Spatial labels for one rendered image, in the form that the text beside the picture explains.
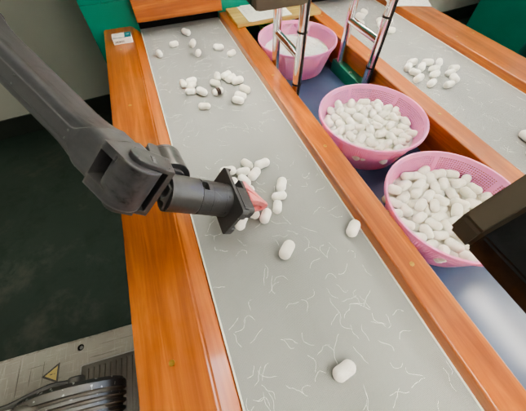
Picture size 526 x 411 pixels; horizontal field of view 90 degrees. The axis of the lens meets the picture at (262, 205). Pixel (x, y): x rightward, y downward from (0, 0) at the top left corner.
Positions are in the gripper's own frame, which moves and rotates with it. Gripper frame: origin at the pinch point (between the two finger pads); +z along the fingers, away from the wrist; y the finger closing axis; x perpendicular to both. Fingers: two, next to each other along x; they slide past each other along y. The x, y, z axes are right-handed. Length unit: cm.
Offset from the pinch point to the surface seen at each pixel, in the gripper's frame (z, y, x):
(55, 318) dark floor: -18, 26, 111
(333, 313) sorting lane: 3.6, -22.4, -0.8
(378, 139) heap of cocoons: 30.4, 10.0, -19.2
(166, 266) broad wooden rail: -15.7, -5.8, 11.5
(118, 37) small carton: -16, 77, 11
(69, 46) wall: -21, 164, 61
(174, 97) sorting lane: -5.3, 44.7, 7.5
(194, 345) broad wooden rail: -14.6, -19.0, 10.4
